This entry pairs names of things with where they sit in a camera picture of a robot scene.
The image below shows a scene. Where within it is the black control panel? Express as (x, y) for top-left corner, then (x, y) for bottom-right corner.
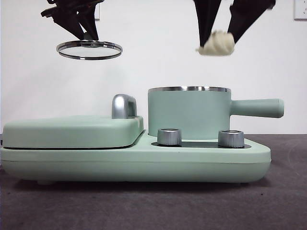
(151, 141), (251, 149)

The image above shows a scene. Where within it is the mint green handled pot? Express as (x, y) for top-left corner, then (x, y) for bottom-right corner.
(147, 86), (285, 141)

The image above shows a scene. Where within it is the twisted bun with green specks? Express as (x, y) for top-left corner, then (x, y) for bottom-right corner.
(195, 29), (235, 57)

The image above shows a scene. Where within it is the silver control knob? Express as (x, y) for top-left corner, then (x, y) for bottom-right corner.
(157, 128), (182, 146)
(217, 130), (245, 148)

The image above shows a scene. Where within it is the mint green breakfast machine base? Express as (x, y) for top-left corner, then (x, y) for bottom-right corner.
(0, 135), (272, 186)

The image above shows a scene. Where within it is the mint green grill lid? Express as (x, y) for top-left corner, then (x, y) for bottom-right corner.
(3, 115), (146, 150)

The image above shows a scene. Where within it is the silver grill lid handle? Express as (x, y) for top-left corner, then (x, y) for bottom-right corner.
(111, 94), (138, 120)

